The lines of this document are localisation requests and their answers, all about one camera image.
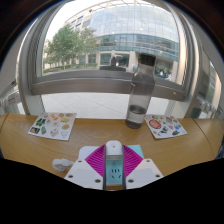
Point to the white and teal power strip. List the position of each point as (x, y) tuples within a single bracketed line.
[(115, 173)]

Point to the small white charger block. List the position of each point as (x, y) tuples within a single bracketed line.
[(114, 148)]

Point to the grey window frame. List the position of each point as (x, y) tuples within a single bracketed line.
[(83, 85)]

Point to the white wall rail with knobs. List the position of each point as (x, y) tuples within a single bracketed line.
[(9, 98), (210, 106)]

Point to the green tree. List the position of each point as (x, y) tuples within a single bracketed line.
[(65, 45)]

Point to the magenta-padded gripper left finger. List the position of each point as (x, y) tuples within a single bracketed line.
[(83, 173)]

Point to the clear grey water bottle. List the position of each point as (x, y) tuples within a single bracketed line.
[(138, 100)]

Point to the sticker sheet with green stickers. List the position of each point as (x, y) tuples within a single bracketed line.
[(51, 126)]

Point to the sticker sheet with red circle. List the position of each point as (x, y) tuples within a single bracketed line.
[(165, 126)]

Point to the black chairs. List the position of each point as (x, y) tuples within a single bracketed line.
[(221, 151)]

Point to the glass-fronted building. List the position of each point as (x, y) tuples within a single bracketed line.
[(133, 30)]

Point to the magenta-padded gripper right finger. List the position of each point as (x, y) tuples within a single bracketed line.
[(143, 173)]

